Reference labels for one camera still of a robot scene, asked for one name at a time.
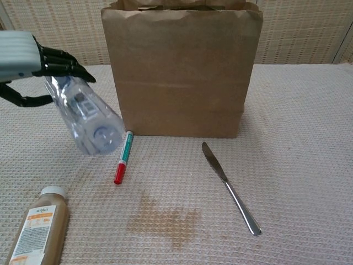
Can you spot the white woven tablecloth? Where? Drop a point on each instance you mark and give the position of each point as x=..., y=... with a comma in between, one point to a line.
x=303, y=138

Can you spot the red-capped green marker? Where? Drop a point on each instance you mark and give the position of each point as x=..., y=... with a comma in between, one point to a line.
x=124, y=154

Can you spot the metal table knife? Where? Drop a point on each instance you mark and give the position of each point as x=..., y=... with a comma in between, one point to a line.
x=234, y=193

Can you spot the transparent water bottle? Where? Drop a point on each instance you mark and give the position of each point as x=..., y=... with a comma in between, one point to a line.
x=91, y=124

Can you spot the brown paper bag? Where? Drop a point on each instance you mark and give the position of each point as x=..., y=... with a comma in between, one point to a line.
x=179, y=69

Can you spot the brown juice bottle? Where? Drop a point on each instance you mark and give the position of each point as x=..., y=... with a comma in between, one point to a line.
x=36, y=234

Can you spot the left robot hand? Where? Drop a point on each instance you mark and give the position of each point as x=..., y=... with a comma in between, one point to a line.
x=16, y=55

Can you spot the woven folding screen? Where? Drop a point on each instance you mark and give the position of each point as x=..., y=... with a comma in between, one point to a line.
x=69, y=27

